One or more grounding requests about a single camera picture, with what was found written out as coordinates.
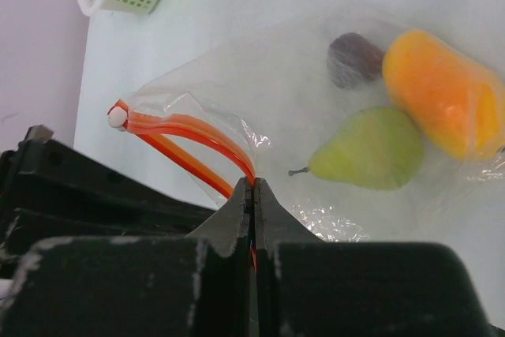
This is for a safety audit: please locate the dark purple fake fruit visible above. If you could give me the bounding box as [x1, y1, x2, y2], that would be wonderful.
[327, 32, 385, 89]

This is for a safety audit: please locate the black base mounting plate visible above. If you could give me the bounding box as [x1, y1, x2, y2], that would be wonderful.
[1, 125, 213, 279]

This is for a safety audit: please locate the orange fake peach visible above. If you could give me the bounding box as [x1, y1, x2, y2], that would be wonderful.
[382, 29, 504, 160]

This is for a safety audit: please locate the light green fake pear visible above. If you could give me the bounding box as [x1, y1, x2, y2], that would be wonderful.
[288, 107, 425, 191]

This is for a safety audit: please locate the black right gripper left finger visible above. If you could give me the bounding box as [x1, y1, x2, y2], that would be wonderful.
[1, 179, 253, 336]

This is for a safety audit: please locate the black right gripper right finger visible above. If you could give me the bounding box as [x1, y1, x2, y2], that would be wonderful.
[254, 179, 496, 336]

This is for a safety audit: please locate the clear zip top bag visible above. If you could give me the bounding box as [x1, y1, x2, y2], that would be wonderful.
[107, 3, 504, 242]

